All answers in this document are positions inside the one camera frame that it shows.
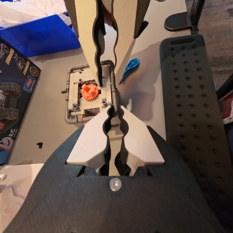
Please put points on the person's right hand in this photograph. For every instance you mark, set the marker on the person's right hand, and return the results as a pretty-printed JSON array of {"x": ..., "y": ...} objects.
[{"x": 109, "y": 20}]

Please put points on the black monitor arm base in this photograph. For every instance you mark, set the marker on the black monitor arm base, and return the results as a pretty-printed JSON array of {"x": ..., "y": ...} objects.
[{"x": 176, "y": 21}]

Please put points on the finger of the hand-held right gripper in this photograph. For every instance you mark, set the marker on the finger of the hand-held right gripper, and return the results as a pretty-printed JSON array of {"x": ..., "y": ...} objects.
[
  {"x": 85, "y": 27},
  {"x": 127, "y": 27}
]

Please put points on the blue brick separator tool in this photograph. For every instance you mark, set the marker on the blue brick separator tool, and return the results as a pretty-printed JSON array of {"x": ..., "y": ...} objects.
[{"x": 132, "y": 64}]

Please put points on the blue plastic bin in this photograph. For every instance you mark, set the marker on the blue plastic bin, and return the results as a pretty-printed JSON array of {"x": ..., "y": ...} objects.
[{"x": 41, "y": 34}]

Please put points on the dark blue toy box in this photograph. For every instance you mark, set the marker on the dark blue toy box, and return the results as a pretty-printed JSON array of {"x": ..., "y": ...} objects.
[{"x": 16, "y": 109}]

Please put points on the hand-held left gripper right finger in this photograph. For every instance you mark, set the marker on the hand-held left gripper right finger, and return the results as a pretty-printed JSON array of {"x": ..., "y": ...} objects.
[{"x": 143, "y": 143}]

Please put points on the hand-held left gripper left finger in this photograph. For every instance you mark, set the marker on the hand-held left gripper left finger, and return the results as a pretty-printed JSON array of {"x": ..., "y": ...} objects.
[{"x": 87, "y": 143}]

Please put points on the black perforated pad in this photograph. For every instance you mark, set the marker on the black perforated pad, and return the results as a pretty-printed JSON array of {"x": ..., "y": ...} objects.
[{"x": 191, "y": 109}]

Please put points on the red white printed packet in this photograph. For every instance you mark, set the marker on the red white printed packet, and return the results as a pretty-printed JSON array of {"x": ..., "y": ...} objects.
[{"x": 226, "y": 107}]

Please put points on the grey brick model orange gear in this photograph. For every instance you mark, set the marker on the grey brick model orange gear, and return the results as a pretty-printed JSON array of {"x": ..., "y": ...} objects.
[{"x": 91, "y": 104}]

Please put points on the black brick pin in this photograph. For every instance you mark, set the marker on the black brick pin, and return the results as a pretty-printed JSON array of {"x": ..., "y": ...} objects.
[{"x": 40, "y": 144}]

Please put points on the crumpled clear plastic bags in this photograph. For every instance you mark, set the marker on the crumpled clear plastic bags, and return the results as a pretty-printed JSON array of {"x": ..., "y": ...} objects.
[{"x": 27, "y": 9}]

